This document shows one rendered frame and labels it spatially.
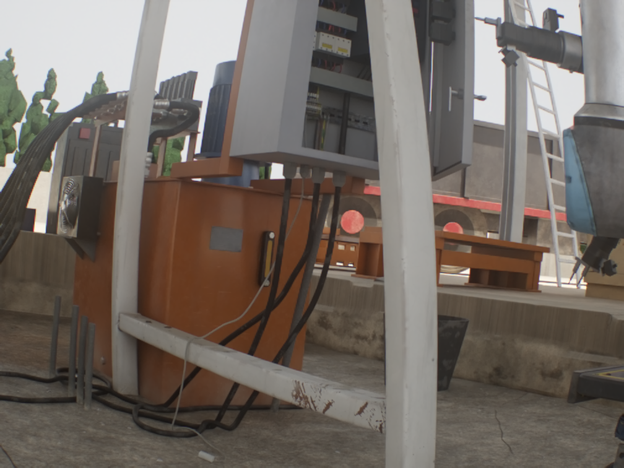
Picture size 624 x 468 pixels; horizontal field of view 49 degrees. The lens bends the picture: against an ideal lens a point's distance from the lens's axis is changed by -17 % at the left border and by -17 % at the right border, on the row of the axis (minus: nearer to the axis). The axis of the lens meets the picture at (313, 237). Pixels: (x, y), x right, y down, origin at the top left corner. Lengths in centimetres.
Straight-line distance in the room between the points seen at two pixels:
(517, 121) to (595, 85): 736
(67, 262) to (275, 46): 229
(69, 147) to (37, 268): 70
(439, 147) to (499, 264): 277
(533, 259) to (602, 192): 378
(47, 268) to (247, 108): 218
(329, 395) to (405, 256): 29
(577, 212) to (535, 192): 949
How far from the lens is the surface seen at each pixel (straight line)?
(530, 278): 481
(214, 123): 244
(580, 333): 283
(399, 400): 116
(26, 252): 370
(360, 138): 194
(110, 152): 407
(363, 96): 191
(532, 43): 154
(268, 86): 167
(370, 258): 453
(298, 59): 164
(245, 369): 152
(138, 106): 212
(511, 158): 841
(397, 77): 122
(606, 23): 107
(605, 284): 469
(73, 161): 400
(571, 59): 157
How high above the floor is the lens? 46
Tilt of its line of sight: 1 degrees up
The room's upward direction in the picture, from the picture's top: 6 degrees clockwise
